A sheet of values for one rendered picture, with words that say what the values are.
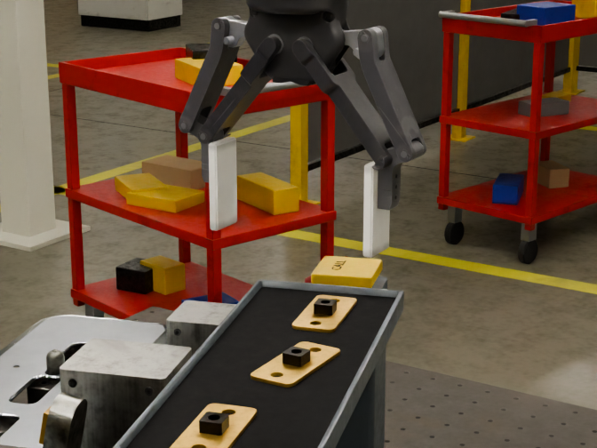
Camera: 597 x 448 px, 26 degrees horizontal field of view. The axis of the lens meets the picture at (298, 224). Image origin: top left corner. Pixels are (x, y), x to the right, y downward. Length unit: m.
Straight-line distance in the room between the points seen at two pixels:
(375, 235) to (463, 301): 3.71
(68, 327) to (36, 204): 3.84
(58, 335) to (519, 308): 3.19
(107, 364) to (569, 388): 2.90
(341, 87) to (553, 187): 4.51
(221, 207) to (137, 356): 0.22
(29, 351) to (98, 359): 0.34
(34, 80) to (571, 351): 2.41
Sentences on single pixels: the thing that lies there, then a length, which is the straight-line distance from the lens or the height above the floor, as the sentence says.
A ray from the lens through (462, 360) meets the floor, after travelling 4.13.
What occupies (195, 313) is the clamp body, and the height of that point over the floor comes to 1.06.
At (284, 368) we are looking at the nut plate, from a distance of 1.02.
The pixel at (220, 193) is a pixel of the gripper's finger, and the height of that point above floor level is 1.29.
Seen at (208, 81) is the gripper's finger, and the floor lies 1.38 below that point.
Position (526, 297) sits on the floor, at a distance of 4.73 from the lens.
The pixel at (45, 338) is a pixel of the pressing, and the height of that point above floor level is 1.00.
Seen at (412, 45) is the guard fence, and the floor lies 0.59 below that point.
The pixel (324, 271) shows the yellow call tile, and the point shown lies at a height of 1.16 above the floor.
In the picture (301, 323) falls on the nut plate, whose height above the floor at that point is 1.16.
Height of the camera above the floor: 1.55
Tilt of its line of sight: 16 degrees down
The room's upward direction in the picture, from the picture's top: straight up
